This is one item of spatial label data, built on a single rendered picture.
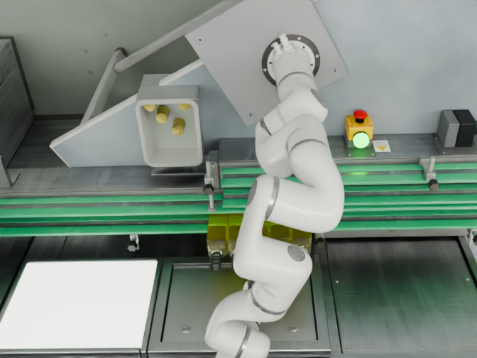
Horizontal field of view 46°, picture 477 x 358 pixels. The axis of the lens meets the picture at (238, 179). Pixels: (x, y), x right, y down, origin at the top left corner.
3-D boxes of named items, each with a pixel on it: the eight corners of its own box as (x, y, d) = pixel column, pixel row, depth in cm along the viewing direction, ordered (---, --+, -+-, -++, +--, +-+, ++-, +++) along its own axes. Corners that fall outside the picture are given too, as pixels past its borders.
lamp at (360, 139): (351, 144, 162) (353, 150, 160) (353, 131, 159) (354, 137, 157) (367, 144, 162) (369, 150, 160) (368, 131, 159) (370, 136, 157)
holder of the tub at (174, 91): (152, 164, 177) (149, 179, 171) (140, 86, 161) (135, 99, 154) (206, 163, 176) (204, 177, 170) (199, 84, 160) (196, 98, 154)
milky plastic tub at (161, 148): (149, 151, 174) (145, 167, 167) (138, 86, 160) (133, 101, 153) (205, 150, 173) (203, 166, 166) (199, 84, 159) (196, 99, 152)
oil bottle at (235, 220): (230, 210, 171) (228, 261, 154) (229, 196, 168) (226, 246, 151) (248, 210, 171) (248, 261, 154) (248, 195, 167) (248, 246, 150)
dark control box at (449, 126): (436, 132, 168) (443, 148, 161) (441, 109, 163) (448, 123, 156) (463, 131, 167) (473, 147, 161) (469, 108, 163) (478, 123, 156)
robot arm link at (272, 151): (341, 160, 112) (280, 203, 118) (326, 105, 131) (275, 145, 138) (311, 129, 108) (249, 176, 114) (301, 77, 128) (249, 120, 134)
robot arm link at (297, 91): (327, 87, 136) (338, 121, 123) (286, 120, 142) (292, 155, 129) (302, 61, 132) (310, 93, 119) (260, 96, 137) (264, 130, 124)
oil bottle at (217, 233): (211, 211, 171) (207, 261, 154) (210, 197, 168) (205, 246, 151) (230, 210, 171) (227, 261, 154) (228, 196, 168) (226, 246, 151)
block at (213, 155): (209, 175, 171) (207, 189, 166) (206, 149, 165) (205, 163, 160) (221, 175, 171) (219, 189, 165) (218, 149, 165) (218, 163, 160)
